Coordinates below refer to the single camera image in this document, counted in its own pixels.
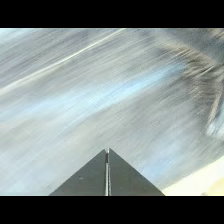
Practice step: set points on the dark blue sweater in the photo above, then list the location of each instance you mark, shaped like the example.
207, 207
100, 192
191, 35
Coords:
100, 100

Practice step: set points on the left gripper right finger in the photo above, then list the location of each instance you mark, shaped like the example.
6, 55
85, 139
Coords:
128, 181

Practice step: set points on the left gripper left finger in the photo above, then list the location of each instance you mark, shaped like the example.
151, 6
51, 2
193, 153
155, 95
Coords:
88, 181

